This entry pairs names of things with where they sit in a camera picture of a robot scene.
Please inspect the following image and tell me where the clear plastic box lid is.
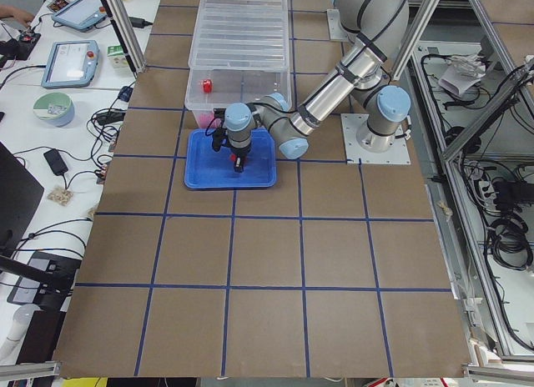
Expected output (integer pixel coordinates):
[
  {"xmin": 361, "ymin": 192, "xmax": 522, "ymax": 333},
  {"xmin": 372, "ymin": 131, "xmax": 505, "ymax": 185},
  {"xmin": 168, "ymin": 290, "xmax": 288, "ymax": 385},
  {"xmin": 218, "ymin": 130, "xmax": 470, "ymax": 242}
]
[{"xmin": 189, "ymin": 0, "xmax": 289, "ymax": 73}]

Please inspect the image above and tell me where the green white carton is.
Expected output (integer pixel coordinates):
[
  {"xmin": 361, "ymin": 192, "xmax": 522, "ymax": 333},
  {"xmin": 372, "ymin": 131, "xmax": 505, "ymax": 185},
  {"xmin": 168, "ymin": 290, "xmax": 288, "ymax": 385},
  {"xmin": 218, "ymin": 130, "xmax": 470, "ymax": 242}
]
[{"xmin": 106, "ymin": 45, "xmax": 128, "ymax": 68}]

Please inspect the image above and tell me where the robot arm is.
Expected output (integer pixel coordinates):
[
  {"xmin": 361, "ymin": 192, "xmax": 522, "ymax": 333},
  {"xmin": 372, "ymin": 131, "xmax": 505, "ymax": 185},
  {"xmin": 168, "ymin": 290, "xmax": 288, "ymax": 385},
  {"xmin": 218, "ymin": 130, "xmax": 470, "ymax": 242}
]
[{"xmin": 210, "ymin": 0, "xmax": 411, "ymax": 173}]

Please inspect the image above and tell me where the blue plastic tray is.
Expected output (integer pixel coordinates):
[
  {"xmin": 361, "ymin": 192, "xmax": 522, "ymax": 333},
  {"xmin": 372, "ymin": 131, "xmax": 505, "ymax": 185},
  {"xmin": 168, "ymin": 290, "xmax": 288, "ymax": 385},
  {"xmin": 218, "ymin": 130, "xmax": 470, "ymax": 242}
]
[{"xmin": 184, "ymin": 129, "xmax": 277, "ymax": 189}]

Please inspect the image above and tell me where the green white bowl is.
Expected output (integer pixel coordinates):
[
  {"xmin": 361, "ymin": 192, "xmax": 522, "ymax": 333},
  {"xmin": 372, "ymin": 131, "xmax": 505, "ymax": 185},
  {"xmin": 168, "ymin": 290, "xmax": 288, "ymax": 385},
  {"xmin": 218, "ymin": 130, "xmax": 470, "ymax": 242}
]
[{"xmin": 33, "ymin": 93, "xmax": 75, "ymax": 127}]

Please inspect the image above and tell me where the teach pendant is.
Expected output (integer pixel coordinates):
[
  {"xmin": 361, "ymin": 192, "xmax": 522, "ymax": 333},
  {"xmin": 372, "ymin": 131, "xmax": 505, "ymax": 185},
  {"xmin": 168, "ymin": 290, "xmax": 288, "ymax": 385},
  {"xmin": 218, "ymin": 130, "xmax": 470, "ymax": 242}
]
[
  {"xmin": 41, "ymin": 40, "xmax": 99, "ymax": 89},
  {"xmin": 52, "ymin": 0, "xmax": 107, "ymax": 32}
]

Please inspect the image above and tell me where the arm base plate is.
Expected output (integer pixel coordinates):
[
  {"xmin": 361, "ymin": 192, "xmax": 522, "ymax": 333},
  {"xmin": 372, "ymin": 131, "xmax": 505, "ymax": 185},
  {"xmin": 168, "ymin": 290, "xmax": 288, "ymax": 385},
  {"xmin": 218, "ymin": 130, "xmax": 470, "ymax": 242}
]
[
  {"xmin": 341, "ymin": 113, "xmax": 411, "ymax": 165},
  {"xmin": 326, "ymin": 8, "xmax": 350, "ymax": 43}
]

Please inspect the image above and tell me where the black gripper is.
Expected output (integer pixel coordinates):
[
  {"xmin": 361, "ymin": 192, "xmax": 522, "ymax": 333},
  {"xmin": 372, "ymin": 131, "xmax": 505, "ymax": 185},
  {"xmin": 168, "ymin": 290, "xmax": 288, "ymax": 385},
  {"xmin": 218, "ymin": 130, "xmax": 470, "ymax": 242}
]
[{"xmin": 210, "ymin": 108, "xmax": 252, "ymax": 173}]

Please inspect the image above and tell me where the black monitor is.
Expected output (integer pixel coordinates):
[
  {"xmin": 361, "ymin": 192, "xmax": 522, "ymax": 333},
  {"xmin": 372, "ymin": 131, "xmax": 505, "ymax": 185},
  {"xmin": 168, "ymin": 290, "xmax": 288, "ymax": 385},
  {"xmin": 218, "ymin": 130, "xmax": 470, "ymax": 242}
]
[{"xmin": 0, "ymin": 144, "xmax": 44, "ymax": 257}]

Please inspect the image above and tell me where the aluminium frame post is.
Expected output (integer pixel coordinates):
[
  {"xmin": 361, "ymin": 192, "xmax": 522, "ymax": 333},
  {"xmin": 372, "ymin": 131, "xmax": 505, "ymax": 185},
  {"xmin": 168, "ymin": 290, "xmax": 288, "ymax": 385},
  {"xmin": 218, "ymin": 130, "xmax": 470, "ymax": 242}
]
[{"xmin": 100, "ymin": 0, "xmax": 146, "ymax": 74}]

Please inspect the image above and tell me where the teach pendant far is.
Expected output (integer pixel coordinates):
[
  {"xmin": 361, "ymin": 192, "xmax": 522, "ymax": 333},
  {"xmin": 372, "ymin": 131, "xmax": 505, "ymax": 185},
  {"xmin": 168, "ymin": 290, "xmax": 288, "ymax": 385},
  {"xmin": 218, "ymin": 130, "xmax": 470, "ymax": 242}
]
[{"xmin": 52, "ymin": 0, "xmax": 107, "ymax": 32}]

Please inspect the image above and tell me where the black power adapter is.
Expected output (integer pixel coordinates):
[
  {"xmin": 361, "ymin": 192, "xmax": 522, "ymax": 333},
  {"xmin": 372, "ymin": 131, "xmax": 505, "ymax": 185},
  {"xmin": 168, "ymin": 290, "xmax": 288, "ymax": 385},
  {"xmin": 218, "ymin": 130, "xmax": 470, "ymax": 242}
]
[{"xmin": 43, "ymin": 148, "xmax": 68, "ymax": 176}]

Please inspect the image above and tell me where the teach pendant near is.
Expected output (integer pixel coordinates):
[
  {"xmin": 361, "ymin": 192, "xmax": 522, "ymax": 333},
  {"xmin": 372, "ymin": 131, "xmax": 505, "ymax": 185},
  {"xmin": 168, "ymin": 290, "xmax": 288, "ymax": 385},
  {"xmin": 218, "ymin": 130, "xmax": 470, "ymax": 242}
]
[{"xmin": 41, "ymin": 40, "xmax": 99, "ymax": 89}]

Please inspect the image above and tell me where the clear plastic storage box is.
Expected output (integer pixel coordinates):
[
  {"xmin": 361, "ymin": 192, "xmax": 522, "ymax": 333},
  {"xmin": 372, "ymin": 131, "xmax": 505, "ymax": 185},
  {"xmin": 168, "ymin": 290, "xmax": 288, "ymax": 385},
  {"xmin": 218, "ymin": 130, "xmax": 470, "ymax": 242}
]
[{"xmin": 184, "ymin": 69, "xmax": 292, "ymax": 114}]

